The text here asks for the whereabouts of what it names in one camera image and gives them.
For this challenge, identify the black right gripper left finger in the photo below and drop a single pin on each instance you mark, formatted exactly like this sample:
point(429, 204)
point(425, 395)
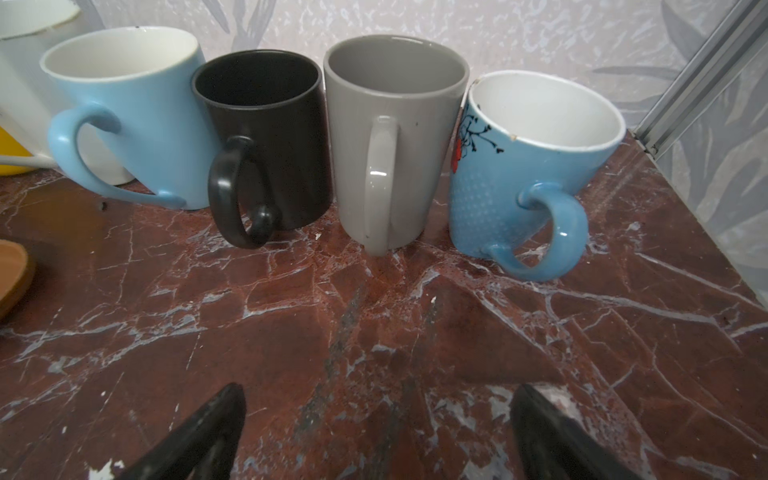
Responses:
point(203, 447)

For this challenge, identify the light blue mug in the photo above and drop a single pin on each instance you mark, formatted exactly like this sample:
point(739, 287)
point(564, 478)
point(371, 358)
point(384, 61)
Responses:
point(134, 86)

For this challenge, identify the teal dotted mug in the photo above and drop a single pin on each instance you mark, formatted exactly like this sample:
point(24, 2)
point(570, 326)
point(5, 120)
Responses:
point(527, 143)

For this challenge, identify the grey mug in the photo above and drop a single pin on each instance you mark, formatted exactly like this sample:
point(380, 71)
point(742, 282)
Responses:
point(392, 102)

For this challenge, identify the black mug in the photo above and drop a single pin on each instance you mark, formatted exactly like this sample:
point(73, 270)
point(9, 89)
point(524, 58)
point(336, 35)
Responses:
point(273, 171)

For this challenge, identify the orange plastic tray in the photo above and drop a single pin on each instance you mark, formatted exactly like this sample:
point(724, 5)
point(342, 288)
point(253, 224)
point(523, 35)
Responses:
point(17, 272)

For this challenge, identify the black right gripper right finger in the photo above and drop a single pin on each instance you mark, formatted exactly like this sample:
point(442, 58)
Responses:
point(552, 445)

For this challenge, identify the white mug with lettering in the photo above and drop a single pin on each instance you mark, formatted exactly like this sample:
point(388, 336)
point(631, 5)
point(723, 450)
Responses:
point(29, 97)

